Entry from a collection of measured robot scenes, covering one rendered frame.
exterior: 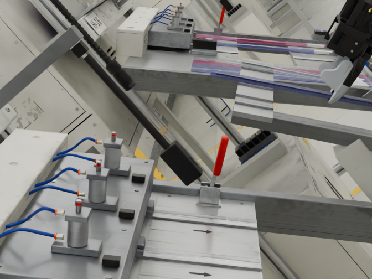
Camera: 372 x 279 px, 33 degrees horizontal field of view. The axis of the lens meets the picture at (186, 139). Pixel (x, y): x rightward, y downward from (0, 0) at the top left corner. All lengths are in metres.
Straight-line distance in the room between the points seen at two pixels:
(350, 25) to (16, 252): 0.77
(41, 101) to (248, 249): 1.07
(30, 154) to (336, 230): 0.47
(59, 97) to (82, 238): 1.13
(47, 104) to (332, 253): 0.93
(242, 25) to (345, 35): 4.09
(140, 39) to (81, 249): 1.28
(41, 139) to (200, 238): 0.27
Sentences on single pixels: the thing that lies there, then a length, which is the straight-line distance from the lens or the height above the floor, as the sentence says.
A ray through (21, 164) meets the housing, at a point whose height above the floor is 1.27.
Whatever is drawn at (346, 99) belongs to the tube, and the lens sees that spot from 1.27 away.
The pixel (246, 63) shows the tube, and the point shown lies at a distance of 1.36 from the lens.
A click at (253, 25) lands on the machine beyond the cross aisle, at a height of 0.53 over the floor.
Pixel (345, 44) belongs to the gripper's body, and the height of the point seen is 1.02.
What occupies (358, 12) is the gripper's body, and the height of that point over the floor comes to 1.05.
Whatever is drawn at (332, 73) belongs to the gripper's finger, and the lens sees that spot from 1.23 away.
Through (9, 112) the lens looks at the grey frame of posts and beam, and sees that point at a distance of 1.03.
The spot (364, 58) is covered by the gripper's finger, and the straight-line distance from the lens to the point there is 1.21.
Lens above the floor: 1.33
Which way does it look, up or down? 13 degrees down
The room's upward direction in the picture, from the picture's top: 41 degrees counter-clockwise
